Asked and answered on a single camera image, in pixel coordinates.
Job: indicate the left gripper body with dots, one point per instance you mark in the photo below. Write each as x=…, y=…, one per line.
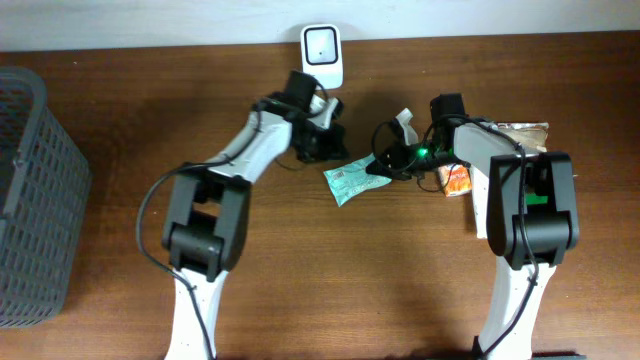
x=324, y=141

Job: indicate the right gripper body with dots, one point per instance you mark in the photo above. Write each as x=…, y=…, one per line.
x=401, y=153

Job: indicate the teal tissue pack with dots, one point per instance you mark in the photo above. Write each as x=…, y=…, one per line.
x=352, y=179

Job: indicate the small orange packet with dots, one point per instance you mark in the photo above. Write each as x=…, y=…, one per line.
x=455, y=180

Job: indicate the beige snack bag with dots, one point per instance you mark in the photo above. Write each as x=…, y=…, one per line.
x=532, y=136

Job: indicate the white cream tube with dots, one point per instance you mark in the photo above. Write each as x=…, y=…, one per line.
x=479, y=193

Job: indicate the green lid jar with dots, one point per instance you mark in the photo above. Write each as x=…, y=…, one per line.
x=533, y=199

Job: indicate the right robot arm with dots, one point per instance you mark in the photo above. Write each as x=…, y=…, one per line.
x=531, y=218

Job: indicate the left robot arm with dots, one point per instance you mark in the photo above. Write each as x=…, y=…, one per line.
x=208, y=216

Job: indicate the white barcode scanner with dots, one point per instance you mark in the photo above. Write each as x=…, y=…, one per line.
x=321, y=54

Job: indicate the grey plastic mesh basket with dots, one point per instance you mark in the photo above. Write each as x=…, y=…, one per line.
x=45, y=184

